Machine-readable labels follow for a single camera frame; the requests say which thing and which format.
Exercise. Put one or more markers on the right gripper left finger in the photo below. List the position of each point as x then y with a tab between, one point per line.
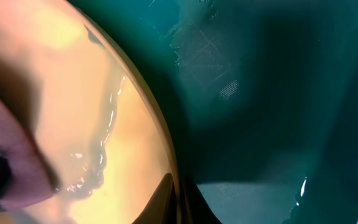
162	206

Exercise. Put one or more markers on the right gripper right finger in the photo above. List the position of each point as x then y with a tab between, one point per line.
194	208

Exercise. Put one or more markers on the yellow-green rimmed plate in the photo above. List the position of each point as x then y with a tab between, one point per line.
91	117

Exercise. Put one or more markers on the dark grey sponge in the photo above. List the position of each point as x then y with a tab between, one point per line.
23	178

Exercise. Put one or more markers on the large teal serving tray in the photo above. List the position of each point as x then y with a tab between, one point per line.
260	97

